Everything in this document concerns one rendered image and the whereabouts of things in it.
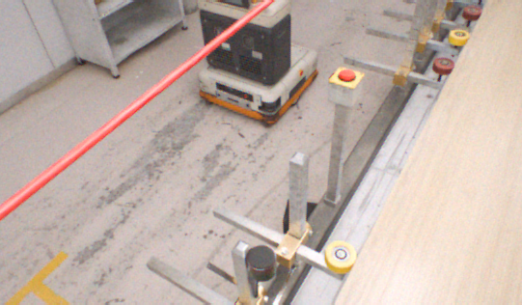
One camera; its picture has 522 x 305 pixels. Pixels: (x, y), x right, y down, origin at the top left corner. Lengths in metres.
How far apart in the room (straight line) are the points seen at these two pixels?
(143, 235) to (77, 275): 0.37
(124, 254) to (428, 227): 1.58
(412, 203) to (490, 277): 0.27
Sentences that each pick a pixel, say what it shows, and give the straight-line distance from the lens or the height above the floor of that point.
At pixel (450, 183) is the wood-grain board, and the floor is 0.90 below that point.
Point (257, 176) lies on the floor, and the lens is 2.48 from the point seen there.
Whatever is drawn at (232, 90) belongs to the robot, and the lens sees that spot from 2.74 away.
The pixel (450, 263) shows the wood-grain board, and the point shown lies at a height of 0.90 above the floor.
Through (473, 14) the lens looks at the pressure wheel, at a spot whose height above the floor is 0.90.
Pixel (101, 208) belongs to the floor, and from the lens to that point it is 2.55.
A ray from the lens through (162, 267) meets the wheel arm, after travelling 1.18.
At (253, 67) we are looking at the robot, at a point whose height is 0.41.
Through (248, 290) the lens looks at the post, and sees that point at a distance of 0.99.
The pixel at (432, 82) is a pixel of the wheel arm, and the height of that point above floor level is 0.82.
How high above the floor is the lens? 1.85
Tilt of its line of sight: 45 degrees down
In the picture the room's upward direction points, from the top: 4 degrees counter-clockwise
